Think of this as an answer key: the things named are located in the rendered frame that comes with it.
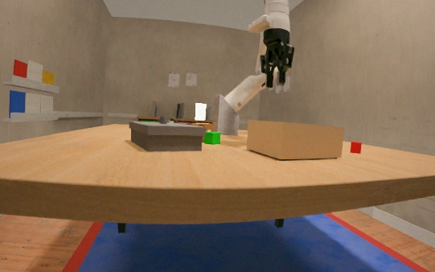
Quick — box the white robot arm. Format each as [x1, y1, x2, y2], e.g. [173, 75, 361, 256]
[225, 0, 289, 112]

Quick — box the red block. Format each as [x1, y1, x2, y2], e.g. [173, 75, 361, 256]
[351, 142, 362, 154]

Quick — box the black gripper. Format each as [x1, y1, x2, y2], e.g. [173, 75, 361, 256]
[261, 28, 294, 88]

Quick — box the green block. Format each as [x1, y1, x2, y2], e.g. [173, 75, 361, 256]
[204, 132, 221, 145]

